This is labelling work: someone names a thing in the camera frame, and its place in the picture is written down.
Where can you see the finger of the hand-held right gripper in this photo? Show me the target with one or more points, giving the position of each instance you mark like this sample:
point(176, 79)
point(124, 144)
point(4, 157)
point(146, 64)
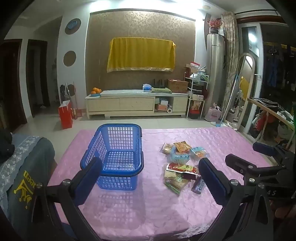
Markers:
point(235, 162)
point(263, 148)

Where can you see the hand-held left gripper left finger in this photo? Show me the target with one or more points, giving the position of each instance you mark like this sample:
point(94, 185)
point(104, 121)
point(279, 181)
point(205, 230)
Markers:
point(89, 179)

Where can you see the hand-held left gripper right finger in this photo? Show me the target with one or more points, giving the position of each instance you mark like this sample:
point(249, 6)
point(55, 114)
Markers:
point(211, 183)

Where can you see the purple silver snack packet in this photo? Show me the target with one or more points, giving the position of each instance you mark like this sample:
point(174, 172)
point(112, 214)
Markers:
point(198, 186)

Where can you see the small dark red packet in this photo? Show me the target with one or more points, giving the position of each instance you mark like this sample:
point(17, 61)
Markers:
point(189, 176)

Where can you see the blue plastic basket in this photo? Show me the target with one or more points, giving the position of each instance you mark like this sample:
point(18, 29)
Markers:
point(120, 172)

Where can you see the green-label cracker packet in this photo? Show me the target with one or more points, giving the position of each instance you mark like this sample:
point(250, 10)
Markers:
point(179, 184)

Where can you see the blue-ended cracker packet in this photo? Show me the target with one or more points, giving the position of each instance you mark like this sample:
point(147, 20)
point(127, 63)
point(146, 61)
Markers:
point(198, 153)

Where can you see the long red yellow-label packet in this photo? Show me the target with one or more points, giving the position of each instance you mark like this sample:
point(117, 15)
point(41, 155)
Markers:
point(182, 167)

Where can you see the clear cream cracker packet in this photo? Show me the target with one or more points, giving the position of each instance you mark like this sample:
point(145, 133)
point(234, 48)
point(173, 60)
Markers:
point(171, 174)

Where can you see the large light blue packet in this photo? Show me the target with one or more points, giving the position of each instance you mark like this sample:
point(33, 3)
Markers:
point(178, 158)

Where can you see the orange snack packet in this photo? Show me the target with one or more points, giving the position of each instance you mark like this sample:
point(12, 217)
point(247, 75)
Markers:
point(182, 146)

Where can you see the tan cracker packet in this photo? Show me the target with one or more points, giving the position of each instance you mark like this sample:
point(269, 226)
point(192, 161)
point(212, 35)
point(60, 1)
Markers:
point(167, 148)

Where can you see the person's right hand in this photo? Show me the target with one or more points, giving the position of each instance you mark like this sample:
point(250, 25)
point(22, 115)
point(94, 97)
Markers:
point(286, 212)

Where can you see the pink bag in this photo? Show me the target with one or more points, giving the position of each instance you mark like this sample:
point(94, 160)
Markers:
point(212, 114)

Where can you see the grey cushion with yellow print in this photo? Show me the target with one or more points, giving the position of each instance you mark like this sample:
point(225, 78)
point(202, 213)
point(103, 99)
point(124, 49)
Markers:
point(30, 166)

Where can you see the red paper bag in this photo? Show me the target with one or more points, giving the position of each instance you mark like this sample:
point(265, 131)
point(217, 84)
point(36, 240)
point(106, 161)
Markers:
point(66, 115)

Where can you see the pink quilted tablecloth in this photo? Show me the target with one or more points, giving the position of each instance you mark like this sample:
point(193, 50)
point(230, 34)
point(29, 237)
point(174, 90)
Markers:
point(150, 213)

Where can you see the printed snack bag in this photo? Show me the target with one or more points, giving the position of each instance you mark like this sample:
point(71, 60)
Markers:
point(197, 105)

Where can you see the arched floor mirror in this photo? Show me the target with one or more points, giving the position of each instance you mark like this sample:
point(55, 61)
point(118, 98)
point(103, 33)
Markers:
point(252, 76)

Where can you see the hanging blue clothes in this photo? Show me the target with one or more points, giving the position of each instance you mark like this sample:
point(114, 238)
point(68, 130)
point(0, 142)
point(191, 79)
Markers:
point(274, 69)

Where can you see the white shelf rack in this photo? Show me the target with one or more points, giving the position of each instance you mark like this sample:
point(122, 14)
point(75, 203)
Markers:
point(188, 97)

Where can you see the beige tv cabinet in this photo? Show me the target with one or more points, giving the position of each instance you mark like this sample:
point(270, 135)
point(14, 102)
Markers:
point(120, 104)

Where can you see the white paper roll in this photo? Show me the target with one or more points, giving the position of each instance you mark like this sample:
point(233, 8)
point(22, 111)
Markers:
point(170, 110)

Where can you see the pile of oranges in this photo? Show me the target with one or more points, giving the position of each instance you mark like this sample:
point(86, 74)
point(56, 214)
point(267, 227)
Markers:
point(95, 90)

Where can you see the black cloth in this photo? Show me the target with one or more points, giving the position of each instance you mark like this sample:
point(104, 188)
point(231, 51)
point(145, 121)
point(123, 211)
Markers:
point(5, 146)

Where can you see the orange box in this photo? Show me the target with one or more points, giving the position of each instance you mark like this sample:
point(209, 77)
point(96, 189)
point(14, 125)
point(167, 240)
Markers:
point(161, 107)

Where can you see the standing air conditioner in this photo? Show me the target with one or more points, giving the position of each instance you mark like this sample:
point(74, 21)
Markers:
point(215, 69)

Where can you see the white and blue box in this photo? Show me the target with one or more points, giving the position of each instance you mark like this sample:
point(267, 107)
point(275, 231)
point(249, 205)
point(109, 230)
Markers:
point(163, 102)

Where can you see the brown cardboard box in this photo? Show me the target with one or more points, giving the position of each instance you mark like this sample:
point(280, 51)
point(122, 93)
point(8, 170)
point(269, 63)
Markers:
point(177, 86)

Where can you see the patterned curtain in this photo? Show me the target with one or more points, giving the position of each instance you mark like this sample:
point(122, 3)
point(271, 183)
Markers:
point(231, 58)

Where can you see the green folded cloth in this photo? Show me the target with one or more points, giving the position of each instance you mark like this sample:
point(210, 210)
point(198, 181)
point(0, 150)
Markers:
point(161, 90)

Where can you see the red and white box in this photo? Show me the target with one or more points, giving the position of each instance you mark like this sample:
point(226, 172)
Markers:
point(194, 66)

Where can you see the black router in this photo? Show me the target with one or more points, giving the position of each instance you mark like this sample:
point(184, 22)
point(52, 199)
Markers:
point(159, 84)

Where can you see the dark wooden door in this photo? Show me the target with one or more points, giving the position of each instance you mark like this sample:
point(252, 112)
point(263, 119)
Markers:
point(11, 88)
point(38, 78)

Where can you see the plain round brown plaque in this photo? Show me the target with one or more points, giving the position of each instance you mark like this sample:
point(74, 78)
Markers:
point(69, 58)

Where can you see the vase of red flowers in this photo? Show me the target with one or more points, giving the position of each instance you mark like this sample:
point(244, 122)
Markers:
point(214, 24)

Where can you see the yellow cloth cover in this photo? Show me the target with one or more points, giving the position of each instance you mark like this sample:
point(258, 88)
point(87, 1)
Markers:
point(138, 53)

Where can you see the round plaque with blue plate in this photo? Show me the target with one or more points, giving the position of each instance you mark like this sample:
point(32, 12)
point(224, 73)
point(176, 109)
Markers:
point(72, 26)

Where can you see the brooms leaning on wall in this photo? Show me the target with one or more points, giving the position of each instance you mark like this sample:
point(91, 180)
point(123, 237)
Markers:
point(67, 92)

